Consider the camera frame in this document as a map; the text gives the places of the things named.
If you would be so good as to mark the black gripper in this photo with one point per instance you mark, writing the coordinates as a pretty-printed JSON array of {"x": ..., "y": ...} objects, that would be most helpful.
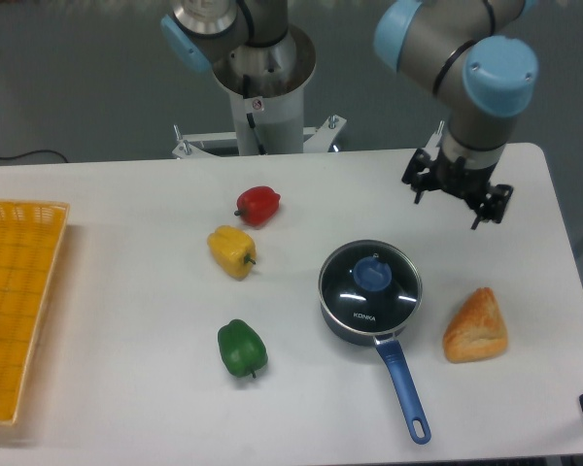
[{"x": 488, "y": 202}]

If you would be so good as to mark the glass pot lid blue knob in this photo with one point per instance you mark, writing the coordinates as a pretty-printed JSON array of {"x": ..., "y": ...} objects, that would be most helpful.
[{"x": 368, "y": 288}]

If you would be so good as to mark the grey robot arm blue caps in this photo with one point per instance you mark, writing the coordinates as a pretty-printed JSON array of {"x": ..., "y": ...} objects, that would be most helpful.
[{"x": 453, "y": 49}]

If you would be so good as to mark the triangular puff pastry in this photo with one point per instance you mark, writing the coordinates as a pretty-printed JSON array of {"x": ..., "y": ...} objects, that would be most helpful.
[{"x": 477, "y": 331}]

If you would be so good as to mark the red bell pepper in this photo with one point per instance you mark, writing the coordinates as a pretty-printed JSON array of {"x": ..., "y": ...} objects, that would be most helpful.
[{"x": 257, "y": 205}]

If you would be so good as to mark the yellow bell pepper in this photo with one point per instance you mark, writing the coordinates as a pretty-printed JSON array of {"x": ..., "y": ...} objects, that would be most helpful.
[{"x": 234, "y": 250}]

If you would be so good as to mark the green bell pepper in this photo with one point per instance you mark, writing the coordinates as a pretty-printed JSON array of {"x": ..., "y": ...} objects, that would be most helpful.
[{"x": 242, "y": 351}]

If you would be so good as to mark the yellow woven basket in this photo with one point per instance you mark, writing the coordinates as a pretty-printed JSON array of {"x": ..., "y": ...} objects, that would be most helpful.
[{"x": 31, "y": 234}]

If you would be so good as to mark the dark saucepan blue handle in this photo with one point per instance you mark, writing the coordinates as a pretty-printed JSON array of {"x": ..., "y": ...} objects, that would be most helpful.
[{"x": 398, "y": 374}]

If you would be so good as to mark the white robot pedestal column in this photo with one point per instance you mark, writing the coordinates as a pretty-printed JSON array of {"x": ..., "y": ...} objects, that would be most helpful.
[{"x": 265, "y": 87}]

